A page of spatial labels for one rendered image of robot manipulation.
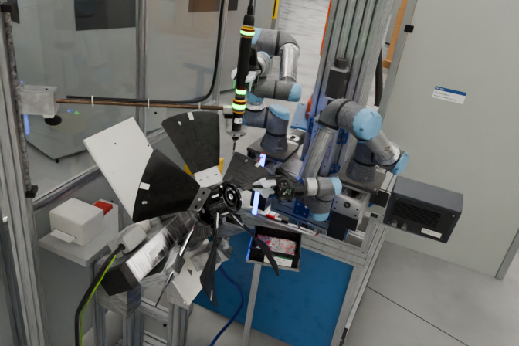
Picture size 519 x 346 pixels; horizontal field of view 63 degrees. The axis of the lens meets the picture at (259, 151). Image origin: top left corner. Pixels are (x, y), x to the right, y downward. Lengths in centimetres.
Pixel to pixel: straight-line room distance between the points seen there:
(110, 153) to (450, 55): 227
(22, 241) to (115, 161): 42
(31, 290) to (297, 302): 122
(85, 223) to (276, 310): 111
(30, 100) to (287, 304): 156
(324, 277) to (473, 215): 165
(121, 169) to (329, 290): 116
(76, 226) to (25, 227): 22
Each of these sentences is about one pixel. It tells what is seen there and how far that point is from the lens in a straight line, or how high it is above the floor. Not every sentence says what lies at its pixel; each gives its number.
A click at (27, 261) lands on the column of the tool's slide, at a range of 177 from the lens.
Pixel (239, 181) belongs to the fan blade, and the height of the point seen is 119.
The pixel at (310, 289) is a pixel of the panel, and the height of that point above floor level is 54.
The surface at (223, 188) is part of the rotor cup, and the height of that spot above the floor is 125.
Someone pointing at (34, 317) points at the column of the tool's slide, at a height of 63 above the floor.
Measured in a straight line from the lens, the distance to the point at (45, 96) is 142.
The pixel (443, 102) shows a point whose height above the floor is 122.
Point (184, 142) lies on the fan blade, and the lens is 156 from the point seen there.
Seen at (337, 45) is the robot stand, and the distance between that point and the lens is 223.
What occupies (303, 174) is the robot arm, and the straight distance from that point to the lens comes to 182.
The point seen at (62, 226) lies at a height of 92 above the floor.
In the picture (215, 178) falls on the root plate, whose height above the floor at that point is 125.
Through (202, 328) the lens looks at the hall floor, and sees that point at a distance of 267.
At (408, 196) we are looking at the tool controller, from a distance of 175.
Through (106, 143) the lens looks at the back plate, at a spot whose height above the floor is 133.
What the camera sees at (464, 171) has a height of 77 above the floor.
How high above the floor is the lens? 203
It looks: 26 degrees down
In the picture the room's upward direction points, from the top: 8 degrees clockwise
